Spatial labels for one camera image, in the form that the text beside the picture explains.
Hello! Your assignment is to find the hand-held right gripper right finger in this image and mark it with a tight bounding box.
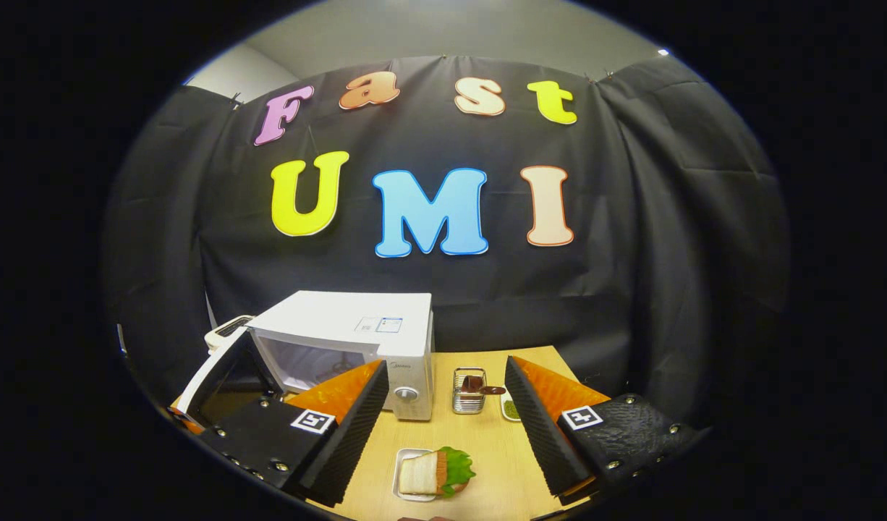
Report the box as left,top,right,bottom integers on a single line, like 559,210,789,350
505,356,705,506

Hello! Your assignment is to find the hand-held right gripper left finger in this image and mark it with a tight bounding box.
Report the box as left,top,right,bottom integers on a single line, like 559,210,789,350
198,360,390,507

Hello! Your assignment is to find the sandwich with lettuce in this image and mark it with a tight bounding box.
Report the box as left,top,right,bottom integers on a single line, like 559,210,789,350
399,446,477,498

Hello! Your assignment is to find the white microwave oven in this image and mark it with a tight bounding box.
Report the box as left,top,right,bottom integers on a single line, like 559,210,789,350
174,291,436,429

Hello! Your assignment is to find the small white tray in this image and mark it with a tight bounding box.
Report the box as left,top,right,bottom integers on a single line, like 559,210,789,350
393,449,444,502

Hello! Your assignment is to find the brown utensil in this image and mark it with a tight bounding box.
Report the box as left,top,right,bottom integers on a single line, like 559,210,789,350
459,376,507,397

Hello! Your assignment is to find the white toaster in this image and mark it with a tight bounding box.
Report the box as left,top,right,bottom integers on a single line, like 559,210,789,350
203,315,256,353

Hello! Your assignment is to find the black backdrop cloth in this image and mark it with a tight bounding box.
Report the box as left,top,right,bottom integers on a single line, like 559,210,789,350
103,54,790,428

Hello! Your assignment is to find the small metal wire basket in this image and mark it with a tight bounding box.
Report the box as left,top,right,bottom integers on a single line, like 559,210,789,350
452,368,488,415

